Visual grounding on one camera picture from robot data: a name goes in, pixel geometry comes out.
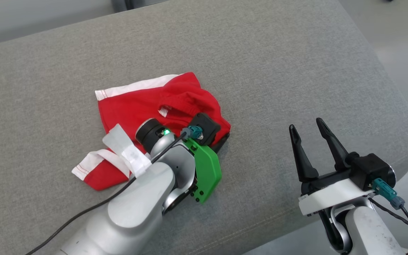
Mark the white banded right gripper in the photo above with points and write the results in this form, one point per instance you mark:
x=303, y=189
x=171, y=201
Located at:
x=331, y=196

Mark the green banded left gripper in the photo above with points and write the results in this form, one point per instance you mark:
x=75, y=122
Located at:
x=207, y=173

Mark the red shorts with white trim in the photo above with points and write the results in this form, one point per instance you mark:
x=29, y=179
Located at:
x=136, y=106

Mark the grey fabric sofa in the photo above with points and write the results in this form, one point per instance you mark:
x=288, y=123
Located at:
x=260, y=71

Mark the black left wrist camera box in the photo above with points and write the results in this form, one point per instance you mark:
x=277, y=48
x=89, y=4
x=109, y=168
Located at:
x=205, y=127

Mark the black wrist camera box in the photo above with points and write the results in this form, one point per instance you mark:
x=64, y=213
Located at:
x=205, y=127
x=370, y=168

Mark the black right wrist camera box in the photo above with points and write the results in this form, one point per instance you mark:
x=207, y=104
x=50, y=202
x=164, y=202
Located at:
x=370, y=168

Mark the grey partition post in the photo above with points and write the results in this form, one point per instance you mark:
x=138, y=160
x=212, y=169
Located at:
x=143, y=3
x=119, y=3

